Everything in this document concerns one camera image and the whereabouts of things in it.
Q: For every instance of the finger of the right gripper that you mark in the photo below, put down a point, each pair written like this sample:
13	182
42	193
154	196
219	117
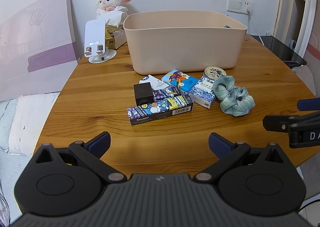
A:
309	104
290	123

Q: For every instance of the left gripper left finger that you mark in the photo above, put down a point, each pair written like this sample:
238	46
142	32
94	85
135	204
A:
88	155

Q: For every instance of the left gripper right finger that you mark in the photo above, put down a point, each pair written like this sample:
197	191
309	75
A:
230	155

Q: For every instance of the green plaid scrunchie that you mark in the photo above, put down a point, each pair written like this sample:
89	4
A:
234	100

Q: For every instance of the blue white porcelain tissue pack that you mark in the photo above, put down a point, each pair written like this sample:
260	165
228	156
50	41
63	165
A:
202	92

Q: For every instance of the long cartoon sanrio box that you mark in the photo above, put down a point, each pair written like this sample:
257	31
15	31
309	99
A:
161	109

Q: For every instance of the small black cube box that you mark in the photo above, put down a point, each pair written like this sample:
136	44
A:
143	94

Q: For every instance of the round metal balm tin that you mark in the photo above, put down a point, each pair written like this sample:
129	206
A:
214	72

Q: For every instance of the purple cartoon small box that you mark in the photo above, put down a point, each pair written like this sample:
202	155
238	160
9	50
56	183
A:
168	92

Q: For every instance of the blue cartoon tissue pack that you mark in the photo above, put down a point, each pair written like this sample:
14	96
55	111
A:
179	79

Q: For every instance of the white small card box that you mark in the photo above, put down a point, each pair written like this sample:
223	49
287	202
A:
155	83

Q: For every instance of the black glass side table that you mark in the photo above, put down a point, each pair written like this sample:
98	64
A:
284	53

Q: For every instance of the white bed pillow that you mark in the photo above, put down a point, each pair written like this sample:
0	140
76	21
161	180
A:
22	121

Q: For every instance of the white phone stand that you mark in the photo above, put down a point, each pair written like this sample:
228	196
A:
94	43

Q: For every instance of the pink purple flat board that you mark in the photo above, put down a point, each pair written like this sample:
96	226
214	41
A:
38	52

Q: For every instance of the tissue box with white tissue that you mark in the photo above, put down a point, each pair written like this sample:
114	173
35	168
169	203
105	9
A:
114	32

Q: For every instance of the beige plastic storage bin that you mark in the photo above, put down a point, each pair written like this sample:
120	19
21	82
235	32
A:
162	41

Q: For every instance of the white door frame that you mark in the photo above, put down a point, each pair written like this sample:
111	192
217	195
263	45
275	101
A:
294	23

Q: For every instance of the white wall switch socket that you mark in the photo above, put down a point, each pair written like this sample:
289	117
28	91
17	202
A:
240	6

